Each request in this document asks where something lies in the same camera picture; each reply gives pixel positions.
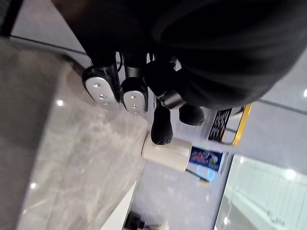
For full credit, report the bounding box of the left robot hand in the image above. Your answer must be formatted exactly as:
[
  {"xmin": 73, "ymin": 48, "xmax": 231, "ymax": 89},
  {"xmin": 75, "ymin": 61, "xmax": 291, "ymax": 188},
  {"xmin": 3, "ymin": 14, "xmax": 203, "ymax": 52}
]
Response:
[{"xmin": 51, "ymin": 0, "xmax": 307, "ymax": 146}]

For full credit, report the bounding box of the white cylindrical cup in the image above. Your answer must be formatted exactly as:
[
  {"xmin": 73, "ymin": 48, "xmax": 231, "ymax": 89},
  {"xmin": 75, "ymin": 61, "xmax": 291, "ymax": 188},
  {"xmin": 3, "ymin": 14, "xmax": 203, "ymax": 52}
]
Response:
[{"xmin": 141, "ymin": 138, "xmax": 193, "ymax": 172}]

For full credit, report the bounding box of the blue printed toothpaste box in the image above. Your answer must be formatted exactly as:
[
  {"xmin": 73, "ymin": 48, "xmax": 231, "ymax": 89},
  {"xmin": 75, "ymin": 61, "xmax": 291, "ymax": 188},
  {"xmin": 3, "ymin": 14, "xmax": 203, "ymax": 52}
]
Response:
[{"xmin": 188, "ymin": 145, "xmax": 224, "ymax": 187}]

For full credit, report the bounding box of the pale glass panel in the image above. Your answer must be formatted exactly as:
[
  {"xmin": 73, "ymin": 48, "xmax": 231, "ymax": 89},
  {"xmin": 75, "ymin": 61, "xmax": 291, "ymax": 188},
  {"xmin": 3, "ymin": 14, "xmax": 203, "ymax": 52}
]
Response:
[{"xmin": 215, "ymin": 154, "xmax": 307, "ymax": 230}]

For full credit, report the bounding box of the black faucet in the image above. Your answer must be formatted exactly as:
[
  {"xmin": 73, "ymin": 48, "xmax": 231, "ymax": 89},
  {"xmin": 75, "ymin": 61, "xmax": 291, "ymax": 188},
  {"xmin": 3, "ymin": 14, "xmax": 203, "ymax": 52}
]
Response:
[{"xmin": 124, "ymin": 210, "xmax": 154, "ymax": 230}]

